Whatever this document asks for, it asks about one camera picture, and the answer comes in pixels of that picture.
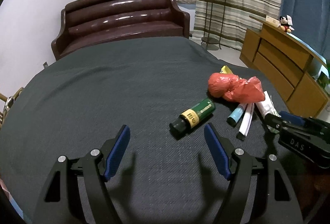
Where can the brown leather sofa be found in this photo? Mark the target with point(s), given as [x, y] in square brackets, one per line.
[116, 23]

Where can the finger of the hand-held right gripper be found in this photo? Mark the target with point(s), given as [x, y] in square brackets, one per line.
[274, 123]
[291, 117]

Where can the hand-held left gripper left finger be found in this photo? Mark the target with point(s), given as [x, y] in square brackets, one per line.
[117, 151]

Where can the black metal plant stand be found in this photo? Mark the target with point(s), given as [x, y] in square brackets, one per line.
[210, 41]

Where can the green glass bottle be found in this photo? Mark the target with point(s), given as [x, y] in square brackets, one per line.
[198, 113]

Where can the light blue tube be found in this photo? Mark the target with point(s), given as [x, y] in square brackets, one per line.
[236, 115]

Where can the white slim box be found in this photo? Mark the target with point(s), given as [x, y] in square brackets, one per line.
[246, 120]

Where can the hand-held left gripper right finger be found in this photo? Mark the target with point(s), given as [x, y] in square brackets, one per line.
[216, 154]

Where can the red plastic bag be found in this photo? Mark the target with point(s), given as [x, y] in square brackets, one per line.
[221, 84]

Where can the mouse plush toy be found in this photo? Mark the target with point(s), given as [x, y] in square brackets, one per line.
[285, 24]

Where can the small white box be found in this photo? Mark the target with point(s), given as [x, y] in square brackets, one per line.
[272, 20]

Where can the white wrapper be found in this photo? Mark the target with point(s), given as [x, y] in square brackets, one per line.
[265, 108]

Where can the wooden cabinet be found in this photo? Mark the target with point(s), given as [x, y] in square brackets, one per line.
[283, 59]

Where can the yellow packet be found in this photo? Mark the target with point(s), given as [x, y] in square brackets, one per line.
[226, 70]

